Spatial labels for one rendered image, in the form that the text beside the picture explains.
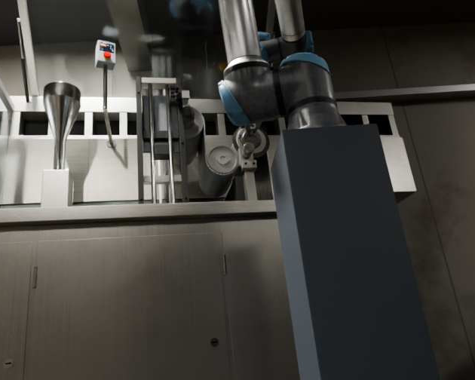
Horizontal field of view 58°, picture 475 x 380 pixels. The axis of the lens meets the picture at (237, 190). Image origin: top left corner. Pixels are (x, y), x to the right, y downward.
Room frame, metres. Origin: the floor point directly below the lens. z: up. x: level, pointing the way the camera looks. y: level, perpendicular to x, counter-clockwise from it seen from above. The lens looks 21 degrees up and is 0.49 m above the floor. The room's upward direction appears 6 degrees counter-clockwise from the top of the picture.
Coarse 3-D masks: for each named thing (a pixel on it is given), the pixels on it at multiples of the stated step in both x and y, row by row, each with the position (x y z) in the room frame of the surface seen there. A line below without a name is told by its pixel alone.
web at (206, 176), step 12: (192, 108) 1.45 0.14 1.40; (204, 132) 1.46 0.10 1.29; (204, 144) 1.46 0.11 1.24; (204, 156) 1.47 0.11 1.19; (168, 168) 1.43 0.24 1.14; (204, 168) 1.51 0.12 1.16; (204, 180) 1.58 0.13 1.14; (216, 180) 1.53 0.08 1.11; (228, 180) 1.55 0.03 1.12; (168, 192) 1.45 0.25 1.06; (204, 192) 1.68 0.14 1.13; (216, 192) 1.65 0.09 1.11
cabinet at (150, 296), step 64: (0, 256) 1.06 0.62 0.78; (64, 256) 1.10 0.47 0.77; (128, 256) 1.13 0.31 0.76; (192, 256) 1.17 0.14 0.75; (256, 256) 1.21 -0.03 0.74; (0, 320) 1.07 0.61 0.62; (64, 320) 1.10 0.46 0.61; (128, 320) 1.13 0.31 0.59; (192, 320) 1.17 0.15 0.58; (256, 320) 1.21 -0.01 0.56
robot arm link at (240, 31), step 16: (224, 0) 0.81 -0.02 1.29; (240, 0) 0.81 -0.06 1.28; (224, 16) 0.83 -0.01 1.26; (240, 16) 0.82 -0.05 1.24; (224, 32) 0.85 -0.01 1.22; (240, 32) 0.83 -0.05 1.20; (256, 32) 0.85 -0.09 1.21; (240, 48) 0.84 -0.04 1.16; (256, 48) 0.85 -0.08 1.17; (240, 64) 0.84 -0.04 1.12; (256, 64) 0.84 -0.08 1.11; (240, 80) 0.85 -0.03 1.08; (256, 80) 0.85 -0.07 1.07; (272, 80) 0.84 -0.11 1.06; (224, 96) 0.86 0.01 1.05; (240, 96) 0.86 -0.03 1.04; (256, 96) 0.85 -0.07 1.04; (272, 96) 0.85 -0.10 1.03; (240, 112) 0.88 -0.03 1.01; (256, 112) 0.88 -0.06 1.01; (272, 112) 0.88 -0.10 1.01
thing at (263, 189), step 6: (264, 156) 1.55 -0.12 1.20; (258, 162) 1.65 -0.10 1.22; (264, 162) 1.56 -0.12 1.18; (258, 168) 1.66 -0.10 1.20; (264, 168) 1.57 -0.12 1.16; (270, 168) 1.51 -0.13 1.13; (258, 174) 1.67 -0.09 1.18; (264, 174) 1.58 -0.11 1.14; (270, 174) 1.51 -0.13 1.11; (258, 180) 1.68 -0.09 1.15; (264, 180) 1.59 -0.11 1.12; (270, 180) 1.52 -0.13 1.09; (258, 186) 1.69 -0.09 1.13; (264, 186) 1.61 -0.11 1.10; (270, 186) 1.53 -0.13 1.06; (258, 192) 1.70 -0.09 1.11; (264, 192) 1.62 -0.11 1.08; (258, 198) 1.71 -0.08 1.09; (264, 198) 1.63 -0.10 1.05
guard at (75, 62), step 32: (32, 0) 1.35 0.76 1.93; (64, 0) 1.38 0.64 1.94; (96, 0) 1.40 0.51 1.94; (128, 0) 1.42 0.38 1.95; (160, 0) 1.45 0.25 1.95; (192, 0) 1.47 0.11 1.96; (256, 0) 1.52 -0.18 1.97; (32, 32) 1.45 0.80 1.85; (64, 32) 1.47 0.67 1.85; (96, 32) 1.49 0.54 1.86; (128, 32) 1.52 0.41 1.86; (160, 32) 1.55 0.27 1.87; (192, 32) 1.57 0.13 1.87; (64, 64) 1.57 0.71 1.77; (128, 64) 1.62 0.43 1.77; (160, 64) 1.65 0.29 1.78; (192, 64) 1.68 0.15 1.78; (224, 64) 1.71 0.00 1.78; (96, 96) 1.70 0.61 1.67; (128, 96) 1.73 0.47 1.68; (192, 96) 1.79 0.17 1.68
